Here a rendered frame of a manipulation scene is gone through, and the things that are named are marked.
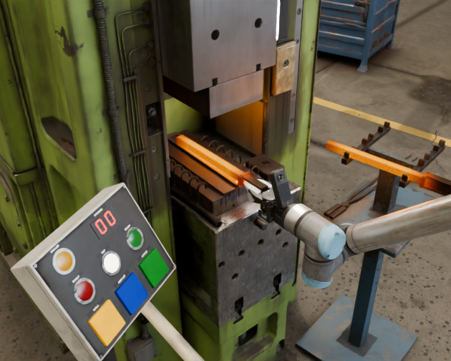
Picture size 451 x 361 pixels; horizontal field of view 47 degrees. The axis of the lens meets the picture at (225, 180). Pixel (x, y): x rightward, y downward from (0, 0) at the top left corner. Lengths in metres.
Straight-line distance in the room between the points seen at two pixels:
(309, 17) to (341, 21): 3.35
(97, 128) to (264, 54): 0.52
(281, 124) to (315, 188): 1.55
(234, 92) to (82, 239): 0.60
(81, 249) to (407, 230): 0.83
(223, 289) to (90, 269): 0.67
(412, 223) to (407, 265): 1.54
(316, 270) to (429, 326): 1.26
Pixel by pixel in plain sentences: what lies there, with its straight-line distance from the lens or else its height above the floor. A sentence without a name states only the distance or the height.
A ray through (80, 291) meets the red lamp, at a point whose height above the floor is 1.10.
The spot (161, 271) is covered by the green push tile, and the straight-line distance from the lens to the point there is 1.39.
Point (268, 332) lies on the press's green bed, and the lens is 2.32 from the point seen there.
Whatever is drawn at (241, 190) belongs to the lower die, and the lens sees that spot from 1.70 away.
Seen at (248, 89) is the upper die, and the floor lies 1.32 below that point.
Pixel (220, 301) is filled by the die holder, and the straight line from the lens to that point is 1.85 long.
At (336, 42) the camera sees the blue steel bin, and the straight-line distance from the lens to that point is 5.31.
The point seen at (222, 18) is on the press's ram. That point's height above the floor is 1.54.
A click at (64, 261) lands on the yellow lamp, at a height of 1.16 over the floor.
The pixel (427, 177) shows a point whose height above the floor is 1.04.
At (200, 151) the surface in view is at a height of 1.02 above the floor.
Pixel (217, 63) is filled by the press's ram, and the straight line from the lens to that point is 1.43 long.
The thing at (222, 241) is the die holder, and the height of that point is 0.86.
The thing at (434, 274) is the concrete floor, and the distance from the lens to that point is 2.98.
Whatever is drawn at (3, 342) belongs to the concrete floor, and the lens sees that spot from 2.71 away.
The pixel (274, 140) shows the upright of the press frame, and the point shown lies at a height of 0.99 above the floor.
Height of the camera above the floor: 1.95
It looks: 34 degrees down
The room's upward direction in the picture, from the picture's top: 1 degrees counter-clockwise
